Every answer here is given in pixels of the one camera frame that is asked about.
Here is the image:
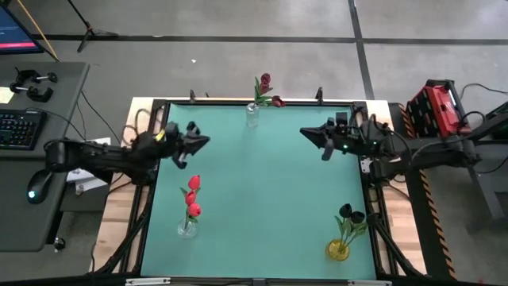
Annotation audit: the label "black tripod stand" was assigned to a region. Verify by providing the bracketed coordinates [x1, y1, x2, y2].
[67, 0, 120, 53]

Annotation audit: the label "tall textured clear vase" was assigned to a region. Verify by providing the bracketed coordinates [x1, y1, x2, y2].
[244, 102, 261, 129]

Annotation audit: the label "grey desk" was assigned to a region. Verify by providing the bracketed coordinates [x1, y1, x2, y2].
[0, 61, 91, 253]

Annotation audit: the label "turquoise table mat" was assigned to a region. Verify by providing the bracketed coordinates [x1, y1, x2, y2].
[140, 103, 377, 280]

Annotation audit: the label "black table frame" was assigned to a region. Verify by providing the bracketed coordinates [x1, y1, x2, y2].
[89, 86, 428, 286]

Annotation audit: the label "yellow black hazard strip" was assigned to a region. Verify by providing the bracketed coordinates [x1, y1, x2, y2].
[404, 118, 457, 279]

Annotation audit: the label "wooden stick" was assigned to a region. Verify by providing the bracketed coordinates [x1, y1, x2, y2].
[15, 0, 60, 63]

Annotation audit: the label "yellow glass vase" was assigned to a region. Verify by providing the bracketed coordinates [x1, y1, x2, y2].
[325, 238, 352, 262]

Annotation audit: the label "round clear glass vase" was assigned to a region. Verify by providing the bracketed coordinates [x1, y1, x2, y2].
[177, 217, 198, 239]

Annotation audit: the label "black computer mouse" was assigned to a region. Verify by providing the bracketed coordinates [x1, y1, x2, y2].
[25, 169, 54, 205]

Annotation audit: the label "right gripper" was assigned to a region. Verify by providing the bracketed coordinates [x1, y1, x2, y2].
[300, 126, 363, 162]

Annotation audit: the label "white papers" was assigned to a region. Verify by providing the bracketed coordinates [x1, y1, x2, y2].
[65, 137, 113, 194]

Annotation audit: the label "dark grey side table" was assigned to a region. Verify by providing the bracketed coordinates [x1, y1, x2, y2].
[462, 101, 508, 223]

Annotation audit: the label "yellow sticky note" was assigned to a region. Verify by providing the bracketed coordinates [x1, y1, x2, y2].
[0, 86, 16, 105]

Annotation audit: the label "black clamp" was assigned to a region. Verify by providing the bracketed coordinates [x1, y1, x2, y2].
[10, 82, 55, 103]
[14, 68, 59, 85]

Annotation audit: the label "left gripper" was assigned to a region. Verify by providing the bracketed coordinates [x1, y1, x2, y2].
[160, 132, 211, 170]

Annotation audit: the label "black backlit keyboard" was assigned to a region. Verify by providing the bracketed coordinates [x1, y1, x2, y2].
[0, 109, 48, 151]

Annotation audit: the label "bright red tulip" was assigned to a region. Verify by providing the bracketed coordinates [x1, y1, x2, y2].
[180, 186, 198, 234]
[186, 174, 202, 234]
[183, 202, 202, 234]

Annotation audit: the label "blue-screen monitor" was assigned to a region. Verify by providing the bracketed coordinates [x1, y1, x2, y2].
[0, 3, 45, 56]

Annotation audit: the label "red and black case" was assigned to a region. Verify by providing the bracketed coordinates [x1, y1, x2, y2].
[404, 79, 473, 138]

